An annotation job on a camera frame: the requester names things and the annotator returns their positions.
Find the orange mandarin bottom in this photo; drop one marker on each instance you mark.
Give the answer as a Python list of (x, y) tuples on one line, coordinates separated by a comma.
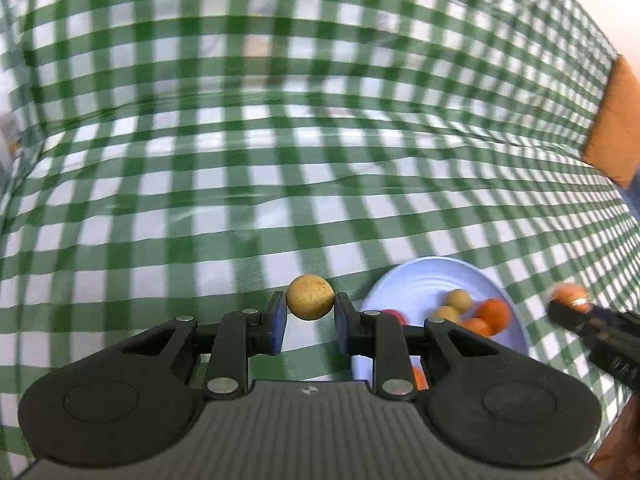
[(478, 326)]

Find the orange cushion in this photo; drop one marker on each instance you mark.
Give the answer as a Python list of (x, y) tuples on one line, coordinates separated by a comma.
[(613, 144)]

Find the small yellow fruit bottom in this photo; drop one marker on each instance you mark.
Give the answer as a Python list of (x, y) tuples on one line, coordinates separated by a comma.
[(460, 300)]

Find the red tomato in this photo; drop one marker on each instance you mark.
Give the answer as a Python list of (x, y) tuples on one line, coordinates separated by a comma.
[(420, 378), (398, 315)]

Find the small yellow fruit top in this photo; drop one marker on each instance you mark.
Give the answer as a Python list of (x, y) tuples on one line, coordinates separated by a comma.
[(309, 297)]

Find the orange top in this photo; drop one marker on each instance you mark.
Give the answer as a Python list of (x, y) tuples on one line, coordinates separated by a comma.
[(572, 295)]

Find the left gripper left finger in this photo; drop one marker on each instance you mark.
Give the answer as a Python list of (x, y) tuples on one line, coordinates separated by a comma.
[(137, 398)]

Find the orange mandarin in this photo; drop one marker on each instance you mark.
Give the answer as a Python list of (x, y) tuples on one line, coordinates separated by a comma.
[(496, 313), (478, 326)]

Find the blue round plate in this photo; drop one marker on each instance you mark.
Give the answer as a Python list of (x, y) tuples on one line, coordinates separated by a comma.
[(418, 288)]

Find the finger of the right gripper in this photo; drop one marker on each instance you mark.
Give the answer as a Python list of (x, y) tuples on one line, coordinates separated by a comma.
[(584, 325), (604, 319)]

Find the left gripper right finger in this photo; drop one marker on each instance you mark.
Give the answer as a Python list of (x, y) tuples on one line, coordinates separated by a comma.
[(486, 401)]

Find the green white checkered cloth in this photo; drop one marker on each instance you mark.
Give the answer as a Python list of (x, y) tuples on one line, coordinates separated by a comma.
[(190, 157)]

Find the small yellow fruit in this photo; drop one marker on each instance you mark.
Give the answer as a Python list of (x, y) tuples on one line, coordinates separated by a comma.
[(460, 300), (309, 297), (447, 313)]

